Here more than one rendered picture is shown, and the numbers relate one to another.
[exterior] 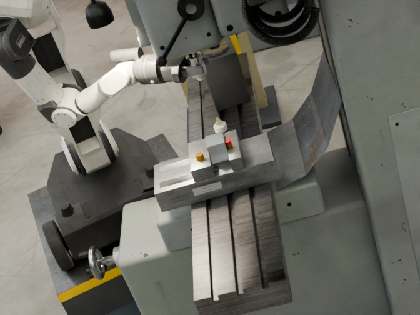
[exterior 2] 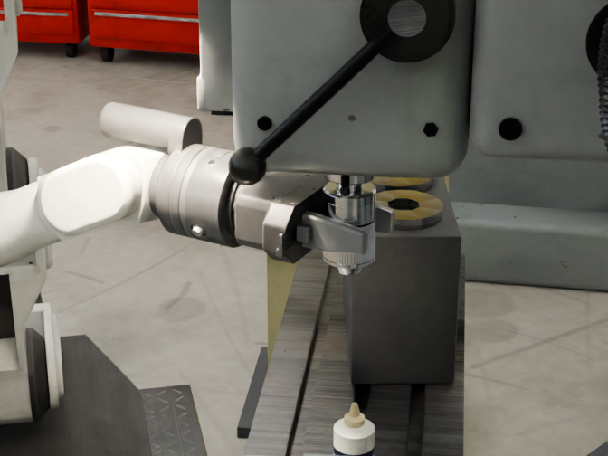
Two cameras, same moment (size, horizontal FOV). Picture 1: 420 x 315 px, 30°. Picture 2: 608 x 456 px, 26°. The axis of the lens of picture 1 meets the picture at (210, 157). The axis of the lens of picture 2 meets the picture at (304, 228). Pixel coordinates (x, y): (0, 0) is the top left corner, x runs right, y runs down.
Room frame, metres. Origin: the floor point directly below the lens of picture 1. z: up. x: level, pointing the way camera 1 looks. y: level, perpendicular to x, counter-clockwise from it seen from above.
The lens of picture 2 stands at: (0.96, 0.03, 1.70)
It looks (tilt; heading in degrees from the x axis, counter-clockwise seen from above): 23 degrees down; 358
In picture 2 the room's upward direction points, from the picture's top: straight up
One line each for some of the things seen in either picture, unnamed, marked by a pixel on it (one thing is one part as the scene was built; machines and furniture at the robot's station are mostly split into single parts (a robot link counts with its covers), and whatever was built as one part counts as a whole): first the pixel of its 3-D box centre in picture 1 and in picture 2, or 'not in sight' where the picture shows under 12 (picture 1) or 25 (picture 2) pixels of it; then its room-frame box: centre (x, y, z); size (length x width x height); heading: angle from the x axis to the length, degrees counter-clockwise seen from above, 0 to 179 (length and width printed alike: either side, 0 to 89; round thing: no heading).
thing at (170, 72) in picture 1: (168, 68); (260, 207); (2.08, 0.03, 1.23); 0.13 x 0.12 x 0.10; 150
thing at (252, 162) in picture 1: (213, 166); not in sight; (1.88, 0.00, 0.98); 0.35 x 0.15 x 0.11; 84
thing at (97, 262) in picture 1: (106, 260); not in sight; (2.10, 0.44, 0.63); 0.16 x 0.12 x 0.12; 81
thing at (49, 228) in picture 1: (57, 245); not in sight; (2.47, 0.66, 0.50); 0.20 x 0.05 x 0.20; 10
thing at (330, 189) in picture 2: (193, 55); (349, 192); (2.03, -0.05, 1.26); 0.05 x 0.05 x 0.01
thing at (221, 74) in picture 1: (220, 67); (397, 265); (2.38, -0.14, 1.03); 0.22 x 0.12 x 0.20; 179
